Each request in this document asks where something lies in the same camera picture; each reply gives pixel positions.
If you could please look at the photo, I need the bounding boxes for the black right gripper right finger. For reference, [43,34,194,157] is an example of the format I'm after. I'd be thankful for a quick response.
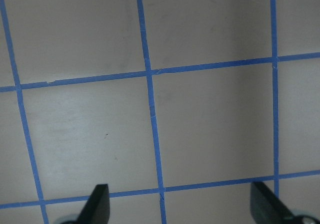
[250,182,300,224]

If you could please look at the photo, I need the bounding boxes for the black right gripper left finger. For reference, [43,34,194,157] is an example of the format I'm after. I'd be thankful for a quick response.
[75,184,111,224]

